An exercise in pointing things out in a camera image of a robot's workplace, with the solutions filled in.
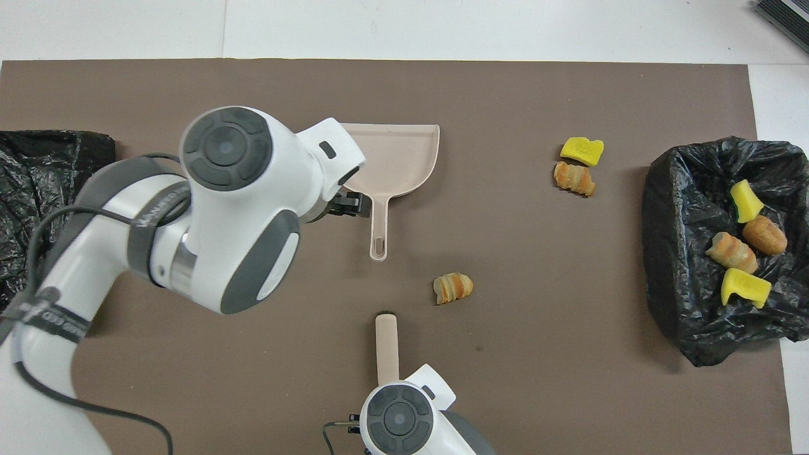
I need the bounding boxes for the brown table mat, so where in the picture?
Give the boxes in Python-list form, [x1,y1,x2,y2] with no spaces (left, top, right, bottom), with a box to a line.
[0,59,794,455]

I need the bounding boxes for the beige plastic dustpan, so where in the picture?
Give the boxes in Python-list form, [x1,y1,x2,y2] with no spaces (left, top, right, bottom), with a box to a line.
[338,123,441,263]

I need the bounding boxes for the yellow sponge wedge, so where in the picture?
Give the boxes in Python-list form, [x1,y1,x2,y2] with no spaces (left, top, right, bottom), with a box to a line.
[730,179,765,224]

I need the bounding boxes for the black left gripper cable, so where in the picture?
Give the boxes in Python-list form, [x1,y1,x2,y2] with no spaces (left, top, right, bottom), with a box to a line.
[13,152,184,455]

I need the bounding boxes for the striped croissant piece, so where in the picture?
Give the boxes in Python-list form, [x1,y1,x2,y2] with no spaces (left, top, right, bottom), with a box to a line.
[553,161,597,198]
[433,272,474,305]

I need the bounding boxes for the beige brush with black bristles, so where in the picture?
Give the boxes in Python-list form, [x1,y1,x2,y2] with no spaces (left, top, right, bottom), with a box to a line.
[374,310,401,386]

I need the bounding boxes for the dark grey ribbed object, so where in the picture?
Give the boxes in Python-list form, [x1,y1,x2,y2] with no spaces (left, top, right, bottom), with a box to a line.
[755,0,809,54]

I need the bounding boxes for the black plastic trash bag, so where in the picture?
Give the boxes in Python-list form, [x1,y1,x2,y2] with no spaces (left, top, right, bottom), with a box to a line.
[642,136,809,368]
[0,130,116,310]

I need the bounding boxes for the brown bun piece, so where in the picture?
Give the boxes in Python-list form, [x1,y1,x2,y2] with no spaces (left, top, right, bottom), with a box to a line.
[742,215,789,257]

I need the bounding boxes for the pale-ended croissant piece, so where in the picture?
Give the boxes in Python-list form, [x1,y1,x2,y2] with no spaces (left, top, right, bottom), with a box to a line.
[705,231,759,275]

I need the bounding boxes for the notched yellow sponge piece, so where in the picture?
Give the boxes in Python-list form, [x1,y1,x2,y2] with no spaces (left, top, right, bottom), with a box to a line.
[721,268,773,309]

